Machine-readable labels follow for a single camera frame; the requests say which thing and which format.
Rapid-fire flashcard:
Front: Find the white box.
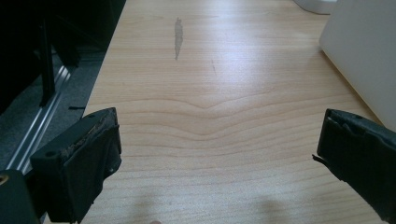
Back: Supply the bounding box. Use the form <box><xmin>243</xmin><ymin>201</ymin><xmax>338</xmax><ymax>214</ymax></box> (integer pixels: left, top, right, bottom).
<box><xmin>318</xmin><ymin>0</ymin><xmax>396</xmax><ymax>133</ymax></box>

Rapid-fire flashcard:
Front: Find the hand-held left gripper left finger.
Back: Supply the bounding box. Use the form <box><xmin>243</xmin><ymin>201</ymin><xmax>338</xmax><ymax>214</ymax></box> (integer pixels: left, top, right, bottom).
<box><xmin>30</xmin><ymin>106</ymin><xmax>122</xmax><ymax>224</ymax></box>

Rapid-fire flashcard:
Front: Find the white round object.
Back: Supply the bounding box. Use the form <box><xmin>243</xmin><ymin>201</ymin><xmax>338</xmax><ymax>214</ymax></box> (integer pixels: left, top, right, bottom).
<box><xmin>292</xmin><ymin>0</ymin><xmax>339</xmax><ymax>16</ymax></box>

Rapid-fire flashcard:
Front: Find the black metal stand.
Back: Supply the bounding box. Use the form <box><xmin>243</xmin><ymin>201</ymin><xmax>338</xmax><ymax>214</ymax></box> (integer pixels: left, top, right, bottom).
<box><xmin>33</xmin><ymin>17</ymin><xmax>81</xmax><ymax>108</ymax></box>

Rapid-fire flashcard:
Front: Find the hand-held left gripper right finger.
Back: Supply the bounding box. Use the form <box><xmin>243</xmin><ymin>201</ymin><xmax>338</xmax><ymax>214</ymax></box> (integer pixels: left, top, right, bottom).
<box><xmin>312</xmin><ymin>108</ymin><xmax>396</xmax><ymax>224</ymax></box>

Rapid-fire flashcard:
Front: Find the silver floor rail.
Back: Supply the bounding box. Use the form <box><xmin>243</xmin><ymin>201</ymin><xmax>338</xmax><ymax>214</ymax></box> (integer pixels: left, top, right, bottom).
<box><xmin>5</xmin><ymin>64</ymin><xmax>76</xmax><ymax>175</ymax></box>

